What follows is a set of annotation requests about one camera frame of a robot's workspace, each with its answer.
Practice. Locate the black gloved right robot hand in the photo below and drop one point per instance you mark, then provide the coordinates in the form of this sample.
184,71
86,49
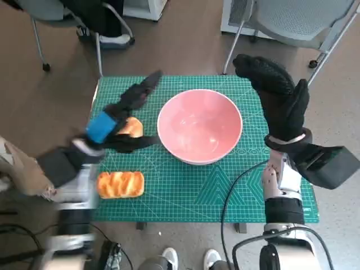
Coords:
281,104

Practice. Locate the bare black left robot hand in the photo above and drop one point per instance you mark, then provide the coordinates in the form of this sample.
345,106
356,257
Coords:
102,128

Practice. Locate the round toy bread bun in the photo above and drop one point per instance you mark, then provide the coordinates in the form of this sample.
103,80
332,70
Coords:
133,128

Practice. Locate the long braided toy bread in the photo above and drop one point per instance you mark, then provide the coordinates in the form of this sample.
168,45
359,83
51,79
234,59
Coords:
121,184

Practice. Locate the pink bowl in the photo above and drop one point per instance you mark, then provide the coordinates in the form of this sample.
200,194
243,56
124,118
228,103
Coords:
197,126

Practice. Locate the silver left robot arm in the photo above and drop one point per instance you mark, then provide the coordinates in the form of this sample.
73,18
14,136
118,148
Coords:
73,216

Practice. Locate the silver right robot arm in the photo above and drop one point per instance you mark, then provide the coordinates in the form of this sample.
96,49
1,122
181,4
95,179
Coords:
284,213

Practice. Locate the grey mesh office chair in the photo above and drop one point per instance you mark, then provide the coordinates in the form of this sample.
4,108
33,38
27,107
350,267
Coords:
295,14

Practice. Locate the person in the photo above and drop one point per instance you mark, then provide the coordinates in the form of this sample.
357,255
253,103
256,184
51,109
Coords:
95,14
19,168

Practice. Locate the green cutting mat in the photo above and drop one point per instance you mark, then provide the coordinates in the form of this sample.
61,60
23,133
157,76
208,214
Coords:
182,191

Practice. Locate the white cabinet with vent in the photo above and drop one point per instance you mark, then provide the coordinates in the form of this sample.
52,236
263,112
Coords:
234,12

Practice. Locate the short black floor bar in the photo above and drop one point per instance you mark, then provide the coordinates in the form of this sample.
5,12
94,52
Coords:
8,212

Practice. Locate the white left shoe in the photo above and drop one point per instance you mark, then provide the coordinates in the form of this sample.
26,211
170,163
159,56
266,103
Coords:
169,258

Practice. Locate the white shoe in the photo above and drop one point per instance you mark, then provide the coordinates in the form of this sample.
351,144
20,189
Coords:
211,258
169,258

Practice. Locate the white right shoe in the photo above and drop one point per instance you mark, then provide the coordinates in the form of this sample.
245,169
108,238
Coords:
211,258

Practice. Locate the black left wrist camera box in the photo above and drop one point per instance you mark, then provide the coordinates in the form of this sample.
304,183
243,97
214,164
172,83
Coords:
59,168

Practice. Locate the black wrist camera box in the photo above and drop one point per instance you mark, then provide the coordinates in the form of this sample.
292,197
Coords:
59,168
323,168

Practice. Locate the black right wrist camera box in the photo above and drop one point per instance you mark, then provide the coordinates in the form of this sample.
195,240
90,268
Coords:
323,168

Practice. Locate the grey table bracket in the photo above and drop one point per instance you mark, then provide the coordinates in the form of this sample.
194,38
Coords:
141,225
241,228

